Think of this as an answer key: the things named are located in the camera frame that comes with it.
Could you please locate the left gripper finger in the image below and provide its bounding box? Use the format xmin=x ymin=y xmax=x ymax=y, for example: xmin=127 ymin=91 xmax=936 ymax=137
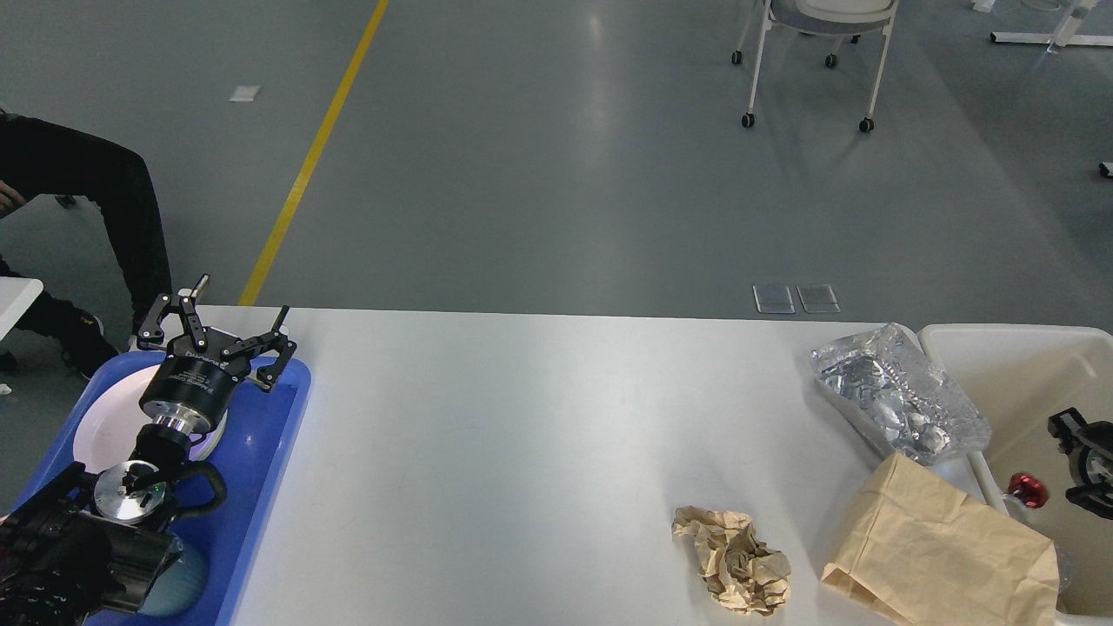
xmin=219 ymin=305 xmax=297 ymax=393
xmin=137 ymin=274 xmax=211 ymax=353

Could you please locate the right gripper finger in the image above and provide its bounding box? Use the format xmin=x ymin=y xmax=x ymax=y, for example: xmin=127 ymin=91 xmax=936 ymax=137
xmin=1047 ymin=407 xmax=1097 ymax=453
xmin=1065 ymin=483 xmax=1113 ymax=520

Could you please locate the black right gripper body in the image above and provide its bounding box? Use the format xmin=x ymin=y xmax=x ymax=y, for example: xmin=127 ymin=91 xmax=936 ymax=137
xmin=1076 ymin=426 xmax=1112 ymax=492

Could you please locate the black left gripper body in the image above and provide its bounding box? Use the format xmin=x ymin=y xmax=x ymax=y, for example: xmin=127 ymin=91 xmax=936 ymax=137
xmin=139 ymin=349 xmax=248 ymax=433

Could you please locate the crushed red soda can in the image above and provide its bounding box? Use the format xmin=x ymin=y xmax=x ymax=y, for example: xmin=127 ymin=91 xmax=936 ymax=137
xmin=1003 ymin=472 xmax=1050 ymax=510

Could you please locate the pink plate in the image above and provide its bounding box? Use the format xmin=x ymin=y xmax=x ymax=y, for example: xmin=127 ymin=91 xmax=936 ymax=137
xmin=72 ymin=361 xmax=228 ymax=473

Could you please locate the brown paper bag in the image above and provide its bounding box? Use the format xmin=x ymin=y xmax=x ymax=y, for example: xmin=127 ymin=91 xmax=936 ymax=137
xmin=820 ymin=453 xmax=1060 ymax=625

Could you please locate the dark green mug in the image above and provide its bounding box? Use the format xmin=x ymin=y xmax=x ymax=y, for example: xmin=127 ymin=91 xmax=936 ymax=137
xmin=138 ymin=536 xmax=210 ymax=618

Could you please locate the brown paper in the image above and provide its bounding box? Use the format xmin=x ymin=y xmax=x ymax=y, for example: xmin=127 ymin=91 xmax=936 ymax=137
xmin=672 ymin=506 xmax=792 ymax=616

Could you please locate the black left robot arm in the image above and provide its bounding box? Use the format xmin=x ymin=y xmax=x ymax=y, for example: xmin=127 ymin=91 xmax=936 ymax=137
xmin=3 ymin=275 xmax=297 ymax=625

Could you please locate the person hand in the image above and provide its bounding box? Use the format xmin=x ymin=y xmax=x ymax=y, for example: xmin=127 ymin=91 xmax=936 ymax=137
xmin=0 ymin=180 xmax=27 ymax=218

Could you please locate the black sneaker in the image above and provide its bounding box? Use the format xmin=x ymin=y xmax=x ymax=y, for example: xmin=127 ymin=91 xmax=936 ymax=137
xmin=58 ymin=310 xmax=120 ymax=381

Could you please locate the white plastic bin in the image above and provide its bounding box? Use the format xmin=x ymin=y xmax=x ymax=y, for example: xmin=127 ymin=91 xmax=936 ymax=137
xmin=919 ymin=324 xmax=1112 ymax=625

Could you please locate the blue plastic tray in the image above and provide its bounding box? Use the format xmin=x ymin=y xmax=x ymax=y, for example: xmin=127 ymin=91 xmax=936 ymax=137
xmin=14 ymin=351 xmax=311 ymax=625

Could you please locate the clear plastic bag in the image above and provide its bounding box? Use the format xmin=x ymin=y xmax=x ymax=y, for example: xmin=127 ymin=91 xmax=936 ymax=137
xmin=810 ymin=323 xmax=991 ymax=466

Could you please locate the white paper scrap on floor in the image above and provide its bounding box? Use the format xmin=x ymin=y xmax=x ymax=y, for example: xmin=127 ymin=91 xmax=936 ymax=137
xmin=228 ymin=84 xmax=262 ymax=102

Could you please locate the white stand base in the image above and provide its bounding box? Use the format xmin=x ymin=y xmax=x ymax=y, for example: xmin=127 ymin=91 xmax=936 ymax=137
xmin=989 ymin=1 xmax=1112 ymax=53

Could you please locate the white office chair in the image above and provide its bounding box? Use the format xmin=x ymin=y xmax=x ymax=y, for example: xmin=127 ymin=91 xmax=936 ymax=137
xmin=730 ymin=1 xmax=899 ymax=134

